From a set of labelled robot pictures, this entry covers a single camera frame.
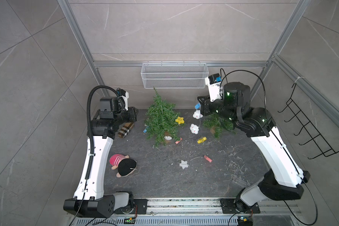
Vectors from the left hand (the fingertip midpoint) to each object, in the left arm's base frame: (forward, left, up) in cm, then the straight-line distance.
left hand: (136, 108), depth 69 cm
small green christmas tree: (-2, -12, -9) cm, 15 cm away
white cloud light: (-9, -29, -7) cm, 31 cm away
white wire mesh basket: (+40, -21, -7) cm, 46 cm away
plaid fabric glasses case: (+12, +17, -34) cm, 40 cm away
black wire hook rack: (-11, -85, -6) cm, 86 cm away
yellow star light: (+6, -23, -18) cm, 30 cm away
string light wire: (-10, -37, -38) cm, 54 cm away
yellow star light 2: (-7, -35, -21) cm, 42 cm away
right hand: (-5, -30, +10) cm, 32 cm away
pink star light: (-14, -41, -35) cm, 56 cm away
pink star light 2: (0, -22, -34) cm, 40 cm away
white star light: (-15, -25, -37) cm, 47 cm away
